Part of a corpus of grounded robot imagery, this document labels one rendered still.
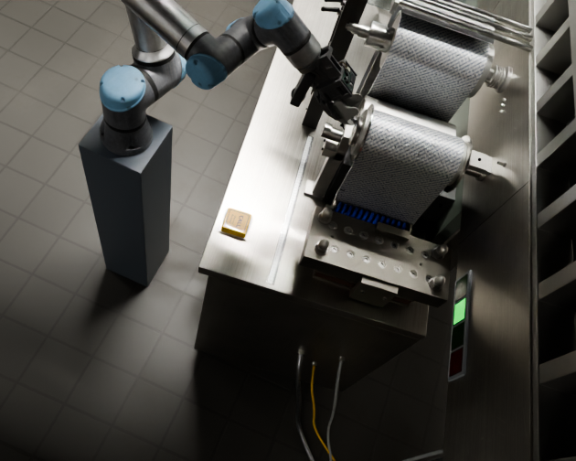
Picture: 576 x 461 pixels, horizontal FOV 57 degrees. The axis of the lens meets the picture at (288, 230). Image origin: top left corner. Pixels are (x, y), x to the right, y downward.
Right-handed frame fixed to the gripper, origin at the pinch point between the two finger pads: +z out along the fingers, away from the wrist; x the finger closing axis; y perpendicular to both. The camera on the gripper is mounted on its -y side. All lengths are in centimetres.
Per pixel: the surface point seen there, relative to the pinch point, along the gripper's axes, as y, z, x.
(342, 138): -5.0, 5.0, -0.3
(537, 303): 38, 16, -45
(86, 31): -182, -20, 120
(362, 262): -7.9, 27.2, -24.1
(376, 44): 6.4, -3.4, 20.4
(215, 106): -131, 41, 98
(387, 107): 3.9, 9.5, 11.1
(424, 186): 10.6, 21.8, -7.8
